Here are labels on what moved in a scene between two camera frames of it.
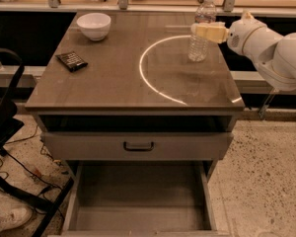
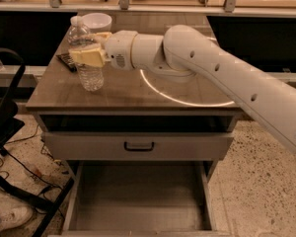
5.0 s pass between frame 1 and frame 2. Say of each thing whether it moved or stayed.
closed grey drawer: stayed
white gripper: moved
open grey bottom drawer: stayed
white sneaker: stayed
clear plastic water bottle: moved
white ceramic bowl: stayed
